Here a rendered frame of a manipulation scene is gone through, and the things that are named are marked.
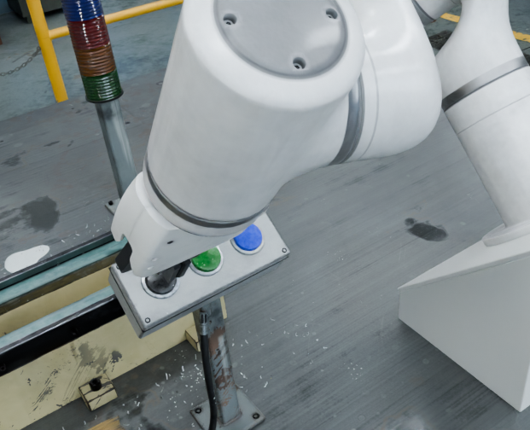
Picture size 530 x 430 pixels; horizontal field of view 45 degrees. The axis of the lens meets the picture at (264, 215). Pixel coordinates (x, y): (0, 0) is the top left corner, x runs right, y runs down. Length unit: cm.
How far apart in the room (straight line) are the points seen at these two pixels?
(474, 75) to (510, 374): 37
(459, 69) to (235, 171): 58
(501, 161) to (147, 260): 53
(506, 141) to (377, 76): 53
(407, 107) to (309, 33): 8
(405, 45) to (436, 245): 74
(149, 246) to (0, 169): 109
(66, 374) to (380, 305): 44
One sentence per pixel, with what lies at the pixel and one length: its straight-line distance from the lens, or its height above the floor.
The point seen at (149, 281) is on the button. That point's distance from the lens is 61.
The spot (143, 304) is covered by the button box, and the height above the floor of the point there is 106.
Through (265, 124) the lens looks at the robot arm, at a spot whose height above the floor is 133.
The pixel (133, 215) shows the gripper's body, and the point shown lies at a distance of 43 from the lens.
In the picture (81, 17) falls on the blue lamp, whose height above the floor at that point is 117.
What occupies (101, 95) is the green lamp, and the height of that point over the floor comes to 104.
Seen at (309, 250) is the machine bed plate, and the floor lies 80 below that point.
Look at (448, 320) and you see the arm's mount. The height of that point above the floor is 86.
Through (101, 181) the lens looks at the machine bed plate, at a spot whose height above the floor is 80.
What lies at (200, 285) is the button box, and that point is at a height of 105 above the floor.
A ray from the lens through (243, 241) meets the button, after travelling 65.
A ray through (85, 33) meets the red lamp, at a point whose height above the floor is 115.
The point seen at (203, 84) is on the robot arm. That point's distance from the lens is 28.
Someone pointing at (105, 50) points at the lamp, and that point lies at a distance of 108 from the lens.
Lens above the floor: 146
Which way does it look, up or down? 35 degrees down
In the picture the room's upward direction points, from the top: 6 degrees counter-clockwise
